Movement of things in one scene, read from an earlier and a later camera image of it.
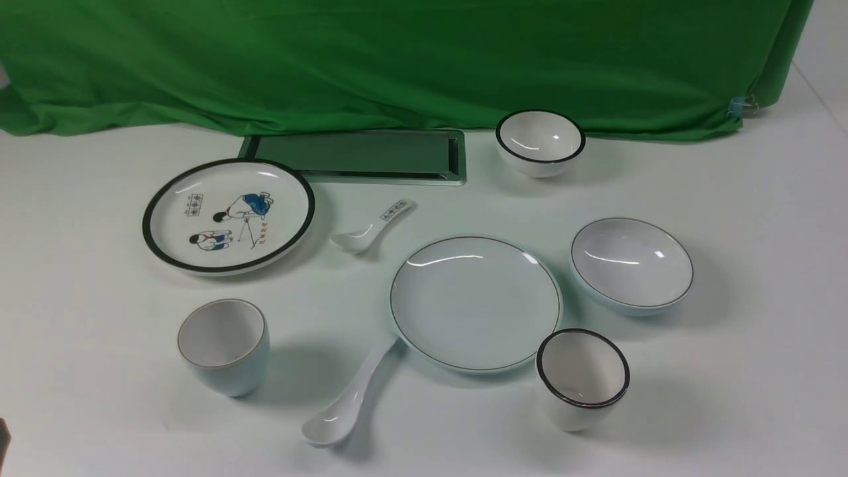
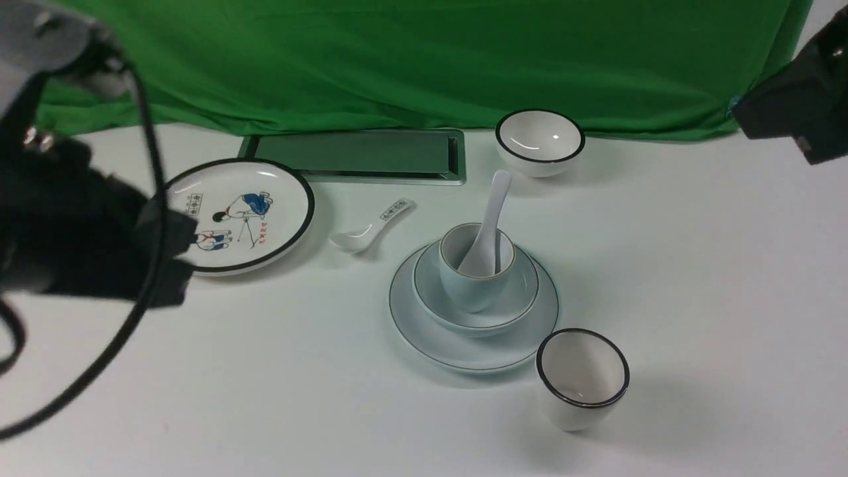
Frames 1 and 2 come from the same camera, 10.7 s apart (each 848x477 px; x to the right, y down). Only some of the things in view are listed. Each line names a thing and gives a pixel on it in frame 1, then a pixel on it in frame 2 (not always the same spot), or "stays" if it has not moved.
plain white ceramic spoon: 334,426 to 481,260
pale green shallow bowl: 627,267 to 519,292
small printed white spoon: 361,241 stays
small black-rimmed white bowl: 538,143 stays
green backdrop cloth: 621,69 stays
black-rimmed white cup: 583,375 stays
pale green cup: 226,344 to 474,293
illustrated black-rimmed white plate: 227,216 stays
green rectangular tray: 409,158 stays
